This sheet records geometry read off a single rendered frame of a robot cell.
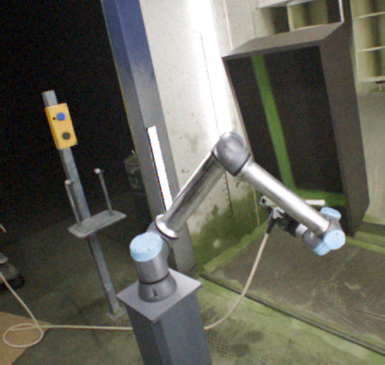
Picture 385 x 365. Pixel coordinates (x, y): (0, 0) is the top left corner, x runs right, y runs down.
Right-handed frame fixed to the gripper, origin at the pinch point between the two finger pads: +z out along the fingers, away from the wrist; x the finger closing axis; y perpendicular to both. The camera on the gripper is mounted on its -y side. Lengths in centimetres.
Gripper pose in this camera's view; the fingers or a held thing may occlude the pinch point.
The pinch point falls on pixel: (277, 205)
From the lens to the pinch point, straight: 195.8
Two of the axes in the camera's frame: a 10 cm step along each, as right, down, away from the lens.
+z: -4.9, -4.2, 7.6
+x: 8.2, 0.6, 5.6
